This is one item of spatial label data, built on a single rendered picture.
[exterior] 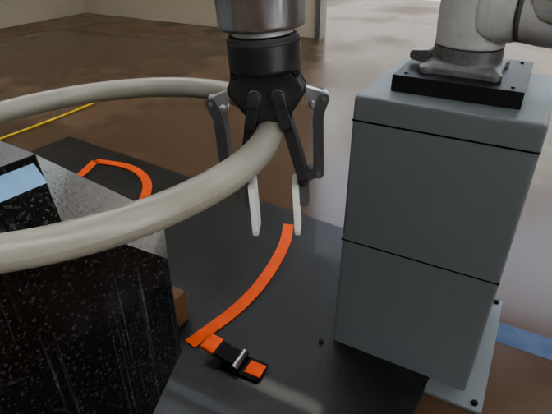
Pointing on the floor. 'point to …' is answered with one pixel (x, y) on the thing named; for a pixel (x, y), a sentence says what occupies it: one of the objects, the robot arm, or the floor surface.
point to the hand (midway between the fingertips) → (275, 207)
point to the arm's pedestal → (434, 228)
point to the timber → (181, 305)
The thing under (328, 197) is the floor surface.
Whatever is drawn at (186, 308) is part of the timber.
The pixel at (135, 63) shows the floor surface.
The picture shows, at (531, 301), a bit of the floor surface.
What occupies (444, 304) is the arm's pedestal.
